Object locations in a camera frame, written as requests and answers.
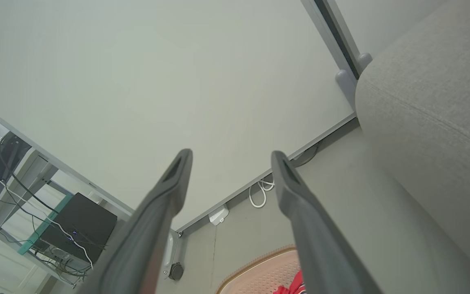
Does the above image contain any grey fabric couch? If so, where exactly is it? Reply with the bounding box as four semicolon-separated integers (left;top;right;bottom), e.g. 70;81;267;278
355;0;470;291

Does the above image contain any grey metal desk frame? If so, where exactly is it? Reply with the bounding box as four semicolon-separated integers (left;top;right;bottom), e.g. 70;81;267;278
0;98;134;286

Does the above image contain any black computer tower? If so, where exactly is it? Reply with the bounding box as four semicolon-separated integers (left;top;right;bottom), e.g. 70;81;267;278
39;193;118;264

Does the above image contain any red basketball jersey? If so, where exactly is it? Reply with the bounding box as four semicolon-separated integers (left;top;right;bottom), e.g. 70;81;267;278
273;269;306;294

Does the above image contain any black floor cable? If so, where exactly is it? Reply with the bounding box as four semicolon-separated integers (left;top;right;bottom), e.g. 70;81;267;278
290;143;321;168

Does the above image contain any black monitor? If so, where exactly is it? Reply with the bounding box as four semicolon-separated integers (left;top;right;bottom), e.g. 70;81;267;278
0;131;31;207

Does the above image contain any black caster wheel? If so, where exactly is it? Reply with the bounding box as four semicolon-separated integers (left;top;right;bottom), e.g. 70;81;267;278
168;263;184;281

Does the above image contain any grey partition post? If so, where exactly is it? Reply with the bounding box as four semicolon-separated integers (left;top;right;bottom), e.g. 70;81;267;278
300;0;361;79

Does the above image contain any white power strip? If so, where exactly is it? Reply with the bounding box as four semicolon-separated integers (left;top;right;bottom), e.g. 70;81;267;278
208;204;230;226

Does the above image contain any long thin white cable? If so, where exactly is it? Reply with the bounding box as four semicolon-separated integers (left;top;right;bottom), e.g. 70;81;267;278
0;125;93;271

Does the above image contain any pink woven laundry basket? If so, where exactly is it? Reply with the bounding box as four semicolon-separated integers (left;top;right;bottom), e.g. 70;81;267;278
215;245;307;294

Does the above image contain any white coiled cable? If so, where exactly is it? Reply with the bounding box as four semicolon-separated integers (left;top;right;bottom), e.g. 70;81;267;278
248;174;276;209

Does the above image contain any grey rounded partition foot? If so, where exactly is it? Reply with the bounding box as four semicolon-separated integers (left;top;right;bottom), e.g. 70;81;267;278
357;52;373;73
335;69;357;107

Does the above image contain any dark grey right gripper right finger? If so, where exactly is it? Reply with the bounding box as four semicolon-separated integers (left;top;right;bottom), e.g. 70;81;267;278
271;150;382;294

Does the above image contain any teal desk crossbar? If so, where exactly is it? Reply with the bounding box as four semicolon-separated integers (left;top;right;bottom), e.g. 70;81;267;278
18;193;74;256

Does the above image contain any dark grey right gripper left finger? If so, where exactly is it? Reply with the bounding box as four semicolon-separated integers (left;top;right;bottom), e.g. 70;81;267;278
78;149;194;294

